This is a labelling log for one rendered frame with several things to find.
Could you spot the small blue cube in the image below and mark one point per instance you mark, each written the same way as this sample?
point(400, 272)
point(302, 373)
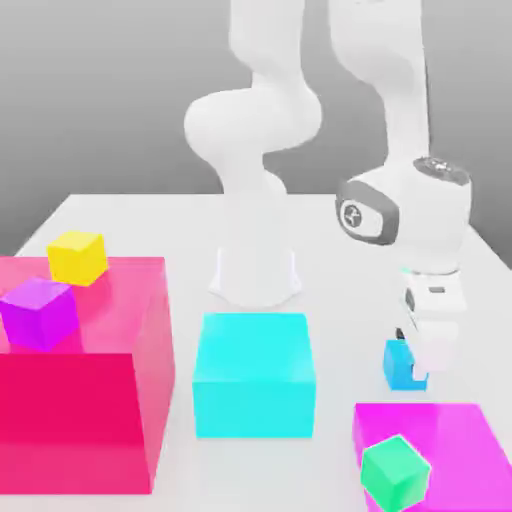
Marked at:
point(396, 366)

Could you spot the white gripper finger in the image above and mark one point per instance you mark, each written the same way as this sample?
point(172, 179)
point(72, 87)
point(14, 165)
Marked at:
point(420, 372)

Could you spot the large magenta box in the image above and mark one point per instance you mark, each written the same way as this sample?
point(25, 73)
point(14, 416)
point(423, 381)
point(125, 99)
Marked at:
point(464, 436)

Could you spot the large cyan box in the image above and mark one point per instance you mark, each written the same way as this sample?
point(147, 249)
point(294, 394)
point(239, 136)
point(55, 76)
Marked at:
point(254, 376)

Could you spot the small yellow cube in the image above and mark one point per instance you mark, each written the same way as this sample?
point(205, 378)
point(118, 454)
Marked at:
point(76, 260)

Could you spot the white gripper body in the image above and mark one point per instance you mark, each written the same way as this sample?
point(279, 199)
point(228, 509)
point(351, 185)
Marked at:
point(436, 344)

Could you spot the small purple cube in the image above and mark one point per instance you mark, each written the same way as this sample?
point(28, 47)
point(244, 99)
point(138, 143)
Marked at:
point(40, 314)

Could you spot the large pink box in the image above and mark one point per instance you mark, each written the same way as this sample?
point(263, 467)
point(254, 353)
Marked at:
point(72, 416)

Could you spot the small green cube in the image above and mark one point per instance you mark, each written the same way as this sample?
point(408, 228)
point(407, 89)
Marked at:
point(394, 474)

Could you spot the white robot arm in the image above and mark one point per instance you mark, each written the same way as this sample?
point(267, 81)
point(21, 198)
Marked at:
point(256, 120)

